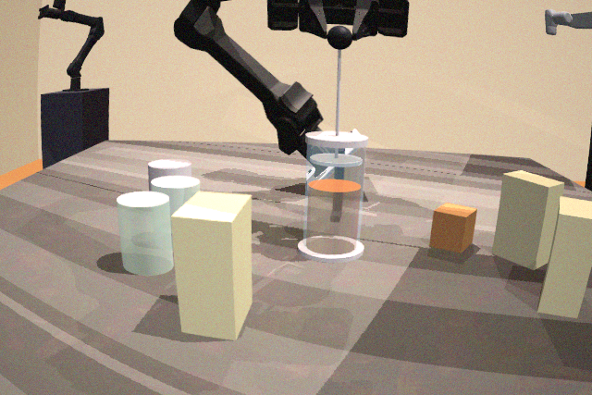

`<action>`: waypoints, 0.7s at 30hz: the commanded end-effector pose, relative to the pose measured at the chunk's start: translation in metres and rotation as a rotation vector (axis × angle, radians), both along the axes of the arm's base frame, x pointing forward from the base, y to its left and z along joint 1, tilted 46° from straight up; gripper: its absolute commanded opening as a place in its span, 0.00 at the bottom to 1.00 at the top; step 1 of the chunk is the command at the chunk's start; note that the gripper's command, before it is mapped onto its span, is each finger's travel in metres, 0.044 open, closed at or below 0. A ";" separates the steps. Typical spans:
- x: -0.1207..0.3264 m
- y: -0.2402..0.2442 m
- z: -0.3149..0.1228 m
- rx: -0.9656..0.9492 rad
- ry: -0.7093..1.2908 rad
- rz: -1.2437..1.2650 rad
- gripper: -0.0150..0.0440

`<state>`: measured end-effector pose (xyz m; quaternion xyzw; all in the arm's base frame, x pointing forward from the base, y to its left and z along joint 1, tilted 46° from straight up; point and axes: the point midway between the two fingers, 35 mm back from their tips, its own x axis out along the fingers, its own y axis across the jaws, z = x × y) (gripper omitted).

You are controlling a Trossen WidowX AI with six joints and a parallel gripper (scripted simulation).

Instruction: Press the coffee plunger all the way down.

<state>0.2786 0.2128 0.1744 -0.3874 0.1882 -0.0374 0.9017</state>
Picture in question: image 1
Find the glass coffee press with black knob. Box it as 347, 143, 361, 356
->
298, 26, 368, 263

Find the orange cube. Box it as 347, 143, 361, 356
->
429, 203, 477, 253

